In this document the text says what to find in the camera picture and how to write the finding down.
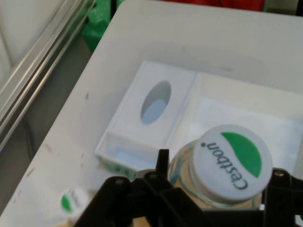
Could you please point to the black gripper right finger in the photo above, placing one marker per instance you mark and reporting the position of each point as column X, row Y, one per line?
column 284, row 201

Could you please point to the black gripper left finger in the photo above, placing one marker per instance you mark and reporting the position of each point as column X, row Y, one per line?
column 142, row 201

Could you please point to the green label water bottle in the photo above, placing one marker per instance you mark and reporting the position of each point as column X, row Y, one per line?
column 236, row 153
column 71, row 201

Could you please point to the white cardboard tissue box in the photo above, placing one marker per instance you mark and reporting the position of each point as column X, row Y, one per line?
column 123, row 113

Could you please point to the green foam block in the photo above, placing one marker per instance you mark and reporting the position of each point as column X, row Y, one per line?
column 94, row 28

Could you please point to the red foam block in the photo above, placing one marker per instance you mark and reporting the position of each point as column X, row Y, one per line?
column 236, row 4

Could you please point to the aluminium rail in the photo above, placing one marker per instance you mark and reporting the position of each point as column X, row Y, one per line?
column 35, row 66

